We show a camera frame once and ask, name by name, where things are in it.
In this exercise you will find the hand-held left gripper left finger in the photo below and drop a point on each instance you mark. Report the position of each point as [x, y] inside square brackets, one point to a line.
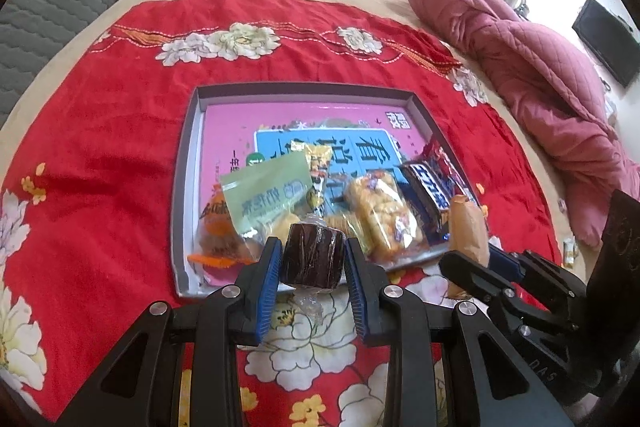
[265, 292]

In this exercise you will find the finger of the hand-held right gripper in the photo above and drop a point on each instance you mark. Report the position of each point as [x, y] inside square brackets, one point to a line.
[510, 263]
[475, 272]

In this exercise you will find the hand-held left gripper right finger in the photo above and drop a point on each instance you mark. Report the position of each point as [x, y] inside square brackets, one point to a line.
[359, 297]

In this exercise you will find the tan snack packet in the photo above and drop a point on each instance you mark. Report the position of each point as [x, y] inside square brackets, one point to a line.
[467, 227]

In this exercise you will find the brown cake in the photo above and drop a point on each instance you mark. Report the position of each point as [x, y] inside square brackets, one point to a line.
[312, 257]

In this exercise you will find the orange peanut packet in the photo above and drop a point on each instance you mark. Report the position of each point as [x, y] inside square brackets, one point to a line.
[217, 232]

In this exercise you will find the clear puffed snack packet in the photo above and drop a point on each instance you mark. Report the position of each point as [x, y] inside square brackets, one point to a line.
[380, 212]

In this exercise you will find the dark chocolate bar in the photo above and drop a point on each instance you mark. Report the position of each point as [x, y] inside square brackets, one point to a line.
[425, 189]

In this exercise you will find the green snack packet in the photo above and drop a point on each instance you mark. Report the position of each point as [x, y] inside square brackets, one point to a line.
[265, 192]

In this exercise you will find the red snack packet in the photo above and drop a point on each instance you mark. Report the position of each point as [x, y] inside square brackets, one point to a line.
[437, 154]

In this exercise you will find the grey cardboard box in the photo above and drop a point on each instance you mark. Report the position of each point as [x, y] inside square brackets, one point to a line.
[187, 187]

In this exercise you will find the yellow snack bar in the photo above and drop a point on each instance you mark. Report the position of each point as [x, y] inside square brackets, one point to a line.
[317, 167]

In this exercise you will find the pink book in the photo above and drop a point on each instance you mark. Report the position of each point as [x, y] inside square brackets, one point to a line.
[225, 132]

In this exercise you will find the pink quilt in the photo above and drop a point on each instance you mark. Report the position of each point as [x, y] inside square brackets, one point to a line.
[540, 72]

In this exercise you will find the red floral blanket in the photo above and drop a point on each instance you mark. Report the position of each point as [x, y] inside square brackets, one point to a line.
[100, 132]

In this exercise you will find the black television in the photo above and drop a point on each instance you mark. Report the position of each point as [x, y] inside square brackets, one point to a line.
[605, 39]

